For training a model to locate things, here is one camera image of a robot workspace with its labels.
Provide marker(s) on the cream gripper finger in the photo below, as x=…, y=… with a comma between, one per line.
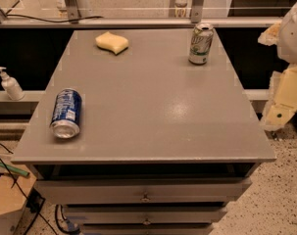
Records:
x=270, y=36
x=282, y=103

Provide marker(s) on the green white 7up can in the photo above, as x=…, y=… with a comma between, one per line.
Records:
x=201, y=41

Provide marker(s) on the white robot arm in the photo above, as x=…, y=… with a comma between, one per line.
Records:
x=287, y=37

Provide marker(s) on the blue pepsi can lying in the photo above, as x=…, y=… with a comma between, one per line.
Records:
x=66, y=114

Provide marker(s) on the grey drawer cabinet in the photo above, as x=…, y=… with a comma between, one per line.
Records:
x=147, y=113

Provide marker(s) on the yellow sponge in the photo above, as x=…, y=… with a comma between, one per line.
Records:
x=111, y=42

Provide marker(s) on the top grey drawer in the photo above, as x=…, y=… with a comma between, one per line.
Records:
x=92, y=192

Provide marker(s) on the grey drawer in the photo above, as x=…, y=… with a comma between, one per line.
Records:
x=152, y=229
x=92, y=192
x=145, y=214

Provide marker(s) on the bottom grey drawer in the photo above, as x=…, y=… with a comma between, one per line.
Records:
x=152, y=229

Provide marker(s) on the middle grey drawer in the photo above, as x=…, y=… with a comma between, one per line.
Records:
x=145, y=214

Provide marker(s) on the white pump soap bottle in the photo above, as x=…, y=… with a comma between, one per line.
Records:
x=11, y=86

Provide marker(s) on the cardboard box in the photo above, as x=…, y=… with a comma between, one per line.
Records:
x=12, y=201

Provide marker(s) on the green rod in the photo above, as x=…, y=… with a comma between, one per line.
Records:
x=15, y=170

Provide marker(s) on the right metal bracket post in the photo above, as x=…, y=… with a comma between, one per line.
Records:
x=196, y=11

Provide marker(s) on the metal bracket post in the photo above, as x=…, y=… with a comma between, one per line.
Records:
x=196, y=11
x=72, y=10

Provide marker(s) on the left metal bracket post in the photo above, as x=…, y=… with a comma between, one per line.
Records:
x=72, y=10

